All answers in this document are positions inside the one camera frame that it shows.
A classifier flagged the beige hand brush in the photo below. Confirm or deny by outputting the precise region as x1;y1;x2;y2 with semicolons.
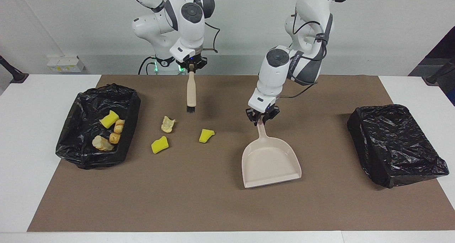
186;70;197;113

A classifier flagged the beige plastic dustpan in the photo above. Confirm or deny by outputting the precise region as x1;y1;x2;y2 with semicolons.
241;122;302;189

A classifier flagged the small yellow sponge piece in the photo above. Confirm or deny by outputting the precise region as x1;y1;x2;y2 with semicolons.
199;129;215;144

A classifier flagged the beige torn bread chunk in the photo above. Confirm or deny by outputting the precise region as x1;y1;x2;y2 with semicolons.
161;116;176;133

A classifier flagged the large yellow sponge piece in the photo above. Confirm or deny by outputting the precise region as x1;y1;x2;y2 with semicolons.
151;136;170;155

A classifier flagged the notched yellow sponge piece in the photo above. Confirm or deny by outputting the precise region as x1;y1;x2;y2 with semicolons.
99;110;120;129

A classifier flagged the large beige bread chunk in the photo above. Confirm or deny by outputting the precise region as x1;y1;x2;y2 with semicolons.
92;135;115;152

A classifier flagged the bin with black bag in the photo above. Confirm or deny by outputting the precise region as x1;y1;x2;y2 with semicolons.
347;104;450;189
55;83;141;170

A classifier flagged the brown paper mat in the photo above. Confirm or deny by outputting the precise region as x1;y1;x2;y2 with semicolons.
27;75;455;232

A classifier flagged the white power strip box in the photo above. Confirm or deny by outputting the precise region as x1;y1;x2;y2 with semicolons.
47;55;86;73

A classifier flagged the black stand foot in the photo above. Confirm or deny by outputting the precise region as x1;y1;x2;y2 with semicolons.
423;56;455;85
0;55;30;84

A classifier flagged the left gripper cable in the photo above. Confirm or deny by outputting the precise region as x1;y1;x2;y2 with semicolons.
279;9;327;99

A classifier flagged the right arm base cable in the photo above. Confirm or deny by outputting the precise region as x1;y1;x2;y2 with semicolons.
138;56;157;75

